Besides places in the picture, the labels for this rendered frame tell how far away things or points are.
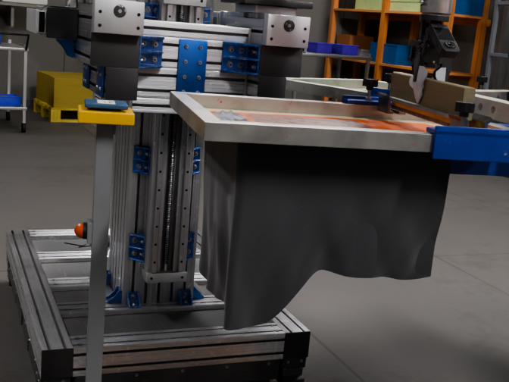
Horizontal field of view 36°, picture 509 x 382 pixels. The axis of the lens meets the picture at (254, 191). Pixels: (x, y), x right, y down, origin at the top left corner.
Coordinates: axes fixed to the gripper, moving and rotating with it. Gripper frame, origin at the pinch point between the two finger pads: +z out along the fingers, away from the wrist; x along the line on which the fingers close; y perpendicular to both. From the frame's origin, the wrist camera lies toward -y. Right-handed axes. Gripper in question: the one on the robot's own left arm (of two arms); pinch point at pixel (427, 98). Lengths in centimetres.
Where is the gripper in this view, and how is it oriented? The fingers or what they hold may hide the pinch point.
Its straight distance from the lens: 200.2
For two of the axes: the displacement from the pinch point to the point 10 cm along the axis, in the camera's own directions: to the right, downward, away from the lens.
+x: -9.7, -0.4, -2.3
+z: -0.9, 9.7, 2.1
